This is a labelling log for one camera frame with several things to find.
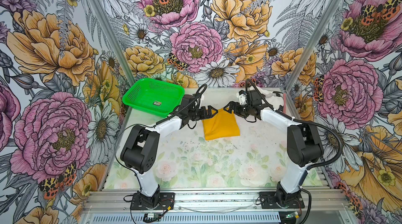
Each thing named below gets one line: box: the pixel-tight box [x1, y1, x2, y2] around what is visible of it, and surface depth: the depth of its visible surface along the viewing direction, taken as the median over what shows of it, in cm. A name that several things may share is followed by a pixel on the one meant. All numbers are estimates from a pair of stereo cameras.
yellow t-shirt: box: [202, 107, 241, 141], surface depth 99 cm
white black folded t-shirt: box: [255, 86, 284, 110], surface depth 111 cm
